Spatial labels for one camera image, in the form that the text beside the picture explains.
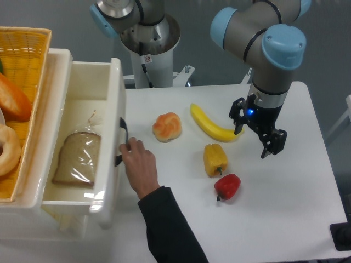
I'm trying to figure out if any white drawer cabinet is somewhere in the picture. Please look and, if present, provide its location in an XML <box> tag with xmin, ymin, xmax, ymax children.
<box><xmin>1</xmin><ymin>49</ymin><xmax>127</xmax><ymax>240</ymax></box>

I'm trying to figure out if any white chair frame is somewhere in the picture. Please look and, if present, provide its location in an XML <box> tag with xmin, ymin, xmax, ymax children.
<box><xmin>325</xmin><ymin>95</ymin><xmax>350</xmax><ymax>145</ymax></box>

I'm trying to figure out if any yellow banana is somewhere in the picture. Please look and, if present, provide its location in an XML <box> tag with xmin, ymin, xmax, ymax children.
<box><xmin>190</xmin><ymin>104</ymin><xmax>243</xmax><ymax>142</ymax></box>

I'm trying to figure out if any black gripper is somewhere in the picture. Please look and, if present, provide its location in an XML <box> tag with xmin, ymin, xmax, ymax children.
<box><xmin>229</xmin><ymin>92</ymin><xmax>287</xmax><ymax>159</ymax></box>

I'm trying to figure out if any white drawer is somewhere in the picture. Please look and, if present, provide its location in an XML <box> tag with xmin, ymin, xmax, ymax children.
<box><xmin>42</xmin><ymin>58</ymin><xmax>128</xmax><ymax>231</ymax></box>

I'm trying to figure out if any beige bagel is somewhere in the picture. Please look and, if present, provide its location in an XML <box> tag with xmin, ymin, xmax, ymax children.
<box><xmin>1</xmin><ymin>124</ymin><xmax>22</xmax><ymax>176</ymax></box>

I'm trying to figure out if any yellow wicker basket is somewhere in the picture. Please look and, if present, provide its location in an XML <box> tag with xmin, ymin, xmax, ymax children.
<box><xmin>1</xmin><ymin>26</ymin><xmax>52</xmax><ymax>203</ymax></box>

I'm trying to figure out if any yellow bell pepper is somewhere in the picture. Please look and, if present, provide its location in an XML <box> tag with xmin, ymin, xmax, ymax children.
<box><xmin>203</xmin><ymin>144</ymin><xmax>228</xmax><ymax>177</ymax></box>

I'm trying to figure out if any red bell pepper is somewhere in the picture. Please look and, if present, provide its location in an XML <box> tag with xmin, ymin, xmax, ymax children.
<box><xmin>214</xmin><ymin>174</ymin><xmax>241</xmax><ymax>202</ymax></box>

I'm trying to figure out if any black sleeved forearm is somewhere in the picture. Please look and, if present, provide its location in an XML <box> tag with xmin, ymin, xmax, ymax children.
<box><xmin>138</xmin><ymin>186</ymin><xmax>208</xmax><ymax>262</ymax></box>

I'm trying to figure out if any orange swirl bread roll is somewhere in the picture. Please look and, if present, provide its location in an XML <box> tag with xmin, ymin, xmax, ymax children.
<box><xmin>152</xmin><ymin>112</ymin><xmax>182</xmax><ymax>142</ymax></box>

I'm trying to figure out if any bagged bread slice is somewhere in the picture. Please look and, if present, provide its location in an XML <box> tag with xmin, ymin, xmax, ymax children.
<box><xmin>52</xmin><ymin>110</ymin><xmax>101</xmax><ymax>188</ymax></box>

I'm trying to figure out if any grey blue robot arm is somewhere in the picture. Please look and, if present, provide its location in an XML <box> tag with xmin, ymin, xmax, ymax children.
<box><xmin>90</xmin><ymin>1</ymin><xmax>311</xmax><ymax>157</ymax></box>

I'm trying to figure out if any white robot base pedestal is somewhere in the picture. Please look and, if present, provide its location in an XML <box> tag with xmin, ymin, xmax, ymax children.
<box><xmin>120</xmin><ymin>14</ymin><xmax>195</xmax><ymax>88</ymax></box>

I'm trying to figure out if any black device at edge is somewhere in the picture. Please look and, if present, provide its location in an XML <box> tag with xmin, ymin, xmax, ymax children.
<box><xmin>330</xmin><ymin>222</ymin><xmax>351</xmax><ymax>251</ymax></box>

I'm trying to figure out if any person's bare hand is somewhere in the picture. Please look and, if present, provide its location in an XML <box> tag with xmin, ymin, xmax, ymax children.
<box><xmin>120</xmin><ymin>137</ymin><xmax>160</xmax><ymax>200</ymax></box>

